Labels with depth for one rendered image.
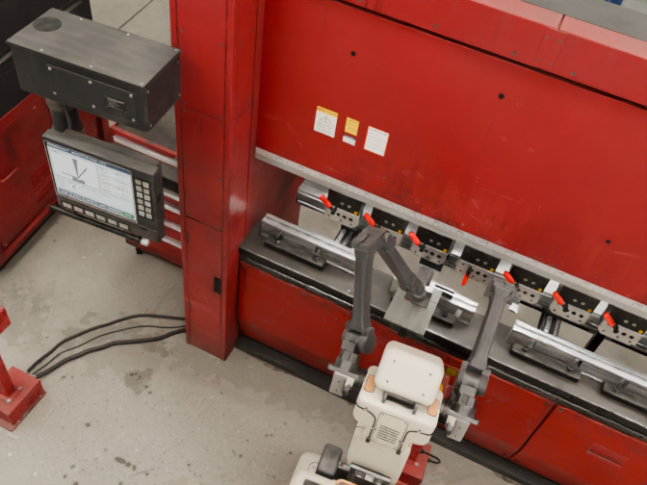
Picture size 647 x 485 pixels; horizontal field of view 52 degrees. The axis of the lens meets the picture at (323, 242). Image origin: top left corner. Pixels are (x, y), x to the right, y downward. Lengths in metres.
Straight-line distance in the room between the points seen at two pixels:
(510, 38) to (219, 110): 1.05
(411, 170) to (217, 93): 0.77
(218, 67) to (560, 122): 1.16
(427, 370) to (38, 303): 2.53
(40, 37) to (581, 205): 1.90
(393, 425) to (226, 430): 1.41
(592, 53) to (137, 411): 2.70
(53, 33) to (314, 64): 0.88
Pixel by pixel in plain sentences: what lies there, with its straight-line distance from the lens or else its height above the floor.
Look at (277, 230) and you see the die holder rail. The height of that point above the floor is 0.95.
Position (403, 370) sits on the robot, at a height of 1.36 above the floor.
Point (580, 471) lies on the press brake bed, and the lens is 3.50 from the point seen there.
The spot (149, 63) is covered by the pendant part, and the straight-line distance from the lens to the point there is 2.30.
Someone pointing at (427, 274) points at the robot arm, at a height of 1.23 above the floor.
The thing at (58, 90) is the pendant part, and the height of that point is 1.81.
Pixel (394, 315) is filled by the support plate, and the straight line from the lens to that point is 2.81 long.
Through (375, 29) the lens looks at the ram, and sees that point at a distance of 2.30.
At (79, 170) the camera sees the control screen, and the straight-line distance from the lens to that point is 2.61.
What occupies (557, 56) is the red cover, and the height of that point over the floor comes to 2.22.
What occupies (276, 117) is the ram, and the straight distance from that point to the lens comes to 2.67.
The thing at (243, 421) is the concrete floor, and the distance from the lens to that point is 3.60.
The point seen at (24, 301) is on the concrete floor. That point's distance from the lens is 4.15.
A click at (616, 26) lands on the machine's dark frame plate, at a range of 2.24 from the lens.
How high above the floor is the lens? 3.22
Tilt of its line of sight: 48 degrees down
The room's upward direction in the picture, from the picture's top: 11 degrees clockwise
